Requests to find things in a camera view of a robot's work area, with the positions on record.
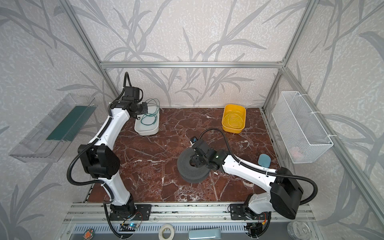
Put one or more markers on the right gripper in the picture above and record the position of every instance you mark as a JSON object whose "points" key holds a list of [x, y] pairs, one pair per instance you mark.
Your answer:
{"points": [[197, 151]]}

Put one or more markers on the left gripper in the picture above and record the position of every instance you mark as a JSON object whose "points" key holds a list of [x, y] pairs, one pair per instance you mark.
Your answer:
{"points": [[143, 109]]}

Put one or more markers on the grey perforated spool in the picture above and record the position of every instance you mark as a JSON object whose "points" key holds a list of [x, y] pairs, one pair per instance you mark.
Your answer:
{"points": [[189, 173]]}

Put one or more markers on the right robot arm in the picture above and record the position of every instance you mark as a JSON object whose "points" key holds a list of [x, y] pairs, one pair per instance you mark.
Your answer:
{"points": [[283, 193]]}

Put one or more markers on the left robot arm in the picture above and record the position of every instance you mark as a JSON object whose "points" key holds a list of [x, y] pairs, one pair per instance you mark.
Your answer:
{"points": [[98, 158]]}

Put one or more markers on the white plastic bin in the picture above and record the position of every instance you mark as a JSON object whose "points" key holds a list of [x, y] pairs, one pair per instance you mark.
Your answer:
{"points": [[148, 124]]}

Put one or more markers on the yellow plastic bin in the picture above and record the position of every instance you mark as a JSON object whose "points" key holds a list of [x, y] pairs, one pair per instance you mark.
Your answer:
{"points": [[234, 118]]}

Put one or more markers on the light blue spatula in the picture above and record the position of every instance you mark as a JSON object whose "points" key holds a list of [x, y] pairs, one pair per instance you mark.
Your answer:
{"points": [[264, 160]]}

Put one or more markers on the light blue box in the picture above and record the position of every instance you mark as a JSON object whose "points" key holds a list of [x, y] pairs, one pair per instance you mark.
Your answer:
{"points": [[206, 234]]}

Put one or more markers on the white tape roll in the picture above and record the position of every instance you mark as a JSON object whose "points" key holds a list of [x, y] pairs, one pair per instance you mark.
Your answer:
{"points": [[166, 232]]}

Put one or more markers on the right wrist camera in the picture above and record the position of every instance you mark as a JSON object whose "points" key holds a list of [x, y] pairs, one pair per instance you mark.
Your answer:
{"points": [[193, 140]]}

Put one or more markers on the clear wall shelf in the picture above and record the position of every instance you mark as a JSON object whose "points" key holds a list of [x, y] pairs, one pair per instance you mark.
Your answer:
{"points": [[49, 140]]}

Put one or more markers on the white wire basket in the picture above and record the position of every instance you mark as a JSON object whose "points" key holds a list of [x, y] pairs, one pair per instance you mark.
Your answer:
{"points": [[304, 136]]}

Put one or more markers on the aluminium mounting rail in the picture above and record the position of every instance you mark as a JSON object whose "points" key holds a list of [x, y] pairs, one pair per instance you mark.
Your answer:
{"points": [[166, 212]]}

